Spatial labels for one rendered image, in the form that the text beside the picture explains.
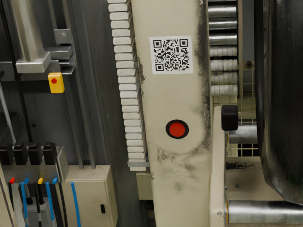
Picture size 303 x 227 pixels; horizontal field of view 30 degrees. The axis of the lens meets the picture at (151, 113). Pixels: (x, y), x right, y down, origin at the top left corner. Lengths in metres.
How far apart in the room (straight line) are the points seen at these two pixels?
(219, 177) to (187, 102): 0.18
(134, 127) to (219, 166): 0.20
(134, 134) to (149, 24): 0.24
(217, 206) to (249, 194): 0.27
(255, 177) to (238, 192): 0.07
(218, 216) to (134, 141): 0.23
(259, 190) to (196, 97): 0.37
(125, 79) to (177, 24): 0.16
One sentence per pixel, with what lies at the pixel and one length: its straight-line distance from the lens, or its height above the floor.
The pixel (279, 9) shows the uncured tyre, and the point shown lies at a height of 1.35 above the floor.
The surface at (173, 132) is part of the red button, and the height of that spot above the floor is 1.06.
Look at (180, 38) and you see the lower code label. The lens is 1.01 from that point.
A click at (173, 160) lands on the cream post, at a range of 1.15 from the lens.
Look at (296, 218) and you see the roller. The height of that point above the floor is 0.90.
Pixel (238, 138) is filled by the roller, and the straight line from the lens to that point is 1.36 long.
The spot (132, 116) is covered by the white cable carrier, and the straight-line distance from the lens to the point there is 1.11.
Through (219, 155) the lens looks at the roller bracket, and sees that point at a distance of 1.22.
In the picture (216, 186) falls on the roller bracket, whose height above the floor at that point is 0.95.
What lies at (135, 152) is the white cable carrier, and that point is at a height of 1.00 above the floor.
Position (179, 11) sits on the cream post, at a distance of 0.99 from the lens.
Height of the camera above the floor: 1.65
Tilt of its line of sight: 31 degrees down
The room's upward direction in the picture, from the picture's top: 6 degrees counter-clockwise
